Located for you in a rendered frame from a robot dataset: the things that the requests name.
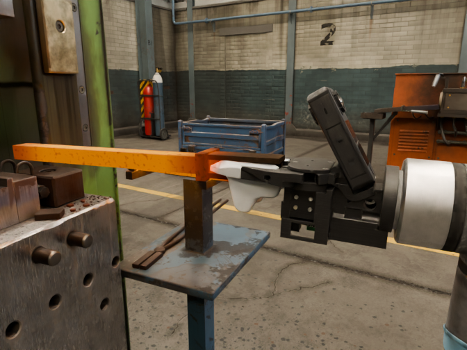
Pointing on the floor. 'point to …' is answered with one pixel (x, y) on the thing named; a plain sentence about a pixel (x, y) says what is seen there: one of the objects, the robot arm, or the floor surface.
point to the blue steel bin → (233, 135)
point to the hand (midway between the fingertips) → (223, 161)
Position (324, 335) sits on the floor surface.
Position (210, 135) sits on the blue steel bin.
